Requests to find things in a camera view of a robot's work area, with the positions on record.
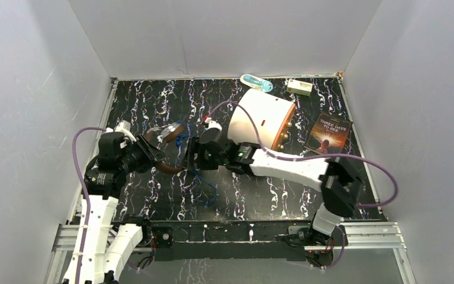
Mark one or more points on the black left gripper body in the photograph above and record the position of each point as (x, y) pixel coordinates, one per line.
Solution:
(148, 149)

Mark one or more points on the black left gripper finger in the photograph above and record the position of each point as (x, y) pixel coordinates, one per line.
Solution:
(150, 152)
(144, 164)

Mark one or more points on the dark book three days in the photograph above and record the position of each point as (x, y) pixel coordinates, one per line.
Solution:
(328, 134)

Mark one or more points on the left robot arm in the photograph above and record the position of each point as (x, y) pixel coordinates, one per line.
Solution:
(93, 259)

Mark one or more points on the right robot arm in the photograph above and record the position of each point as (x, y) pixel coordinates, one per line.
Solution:
(335, 178)

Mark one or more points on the blue white blister pack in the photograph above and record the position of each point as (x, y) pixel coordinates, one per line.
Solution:
(256, 83)

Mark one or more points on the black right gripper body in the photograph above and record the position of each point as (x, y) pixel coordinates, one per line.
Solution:
(206, 161)

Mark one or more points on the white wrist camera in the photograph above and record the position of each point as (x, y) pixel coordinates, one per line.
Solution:
(212, 127)
(124, 127)

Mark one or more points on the small white green box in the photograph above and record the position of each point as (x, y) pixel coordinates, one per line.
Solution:
(299, 87)

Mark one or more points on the brown silver headphones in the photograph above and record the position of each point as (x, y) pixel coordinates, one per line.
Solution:
(168, 133)

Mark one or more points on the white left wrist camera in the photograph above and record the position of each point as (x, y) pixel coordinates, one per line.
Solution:
(124, 127)

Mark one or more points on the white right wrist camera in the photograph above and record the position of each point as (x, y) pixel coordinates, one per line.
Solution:
(212, 127)

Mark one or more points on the white cylindrical drum box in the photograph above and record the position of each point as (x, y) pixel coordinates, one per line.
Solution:
(272, 116)

